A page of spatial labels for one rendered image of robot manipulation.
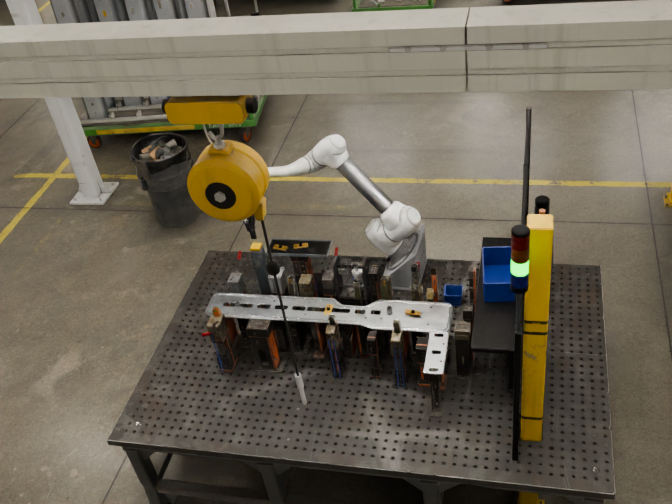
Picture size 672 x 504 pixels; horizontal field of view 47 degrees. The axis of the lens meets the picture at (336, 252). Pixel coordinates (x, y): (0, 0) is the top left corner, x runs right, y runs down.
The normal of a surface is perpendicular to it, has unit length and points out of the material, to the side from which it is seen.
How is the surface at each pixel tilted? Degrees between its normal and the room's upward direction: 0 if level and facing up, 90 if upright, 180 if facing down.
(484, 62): 90
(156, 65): 90
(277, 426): 0
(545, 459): 0
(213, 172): 80
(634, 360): 0
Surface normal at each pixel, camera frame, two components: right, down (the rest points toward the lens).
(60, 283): -0.13, -0.78
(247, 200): -0.04, 0.64
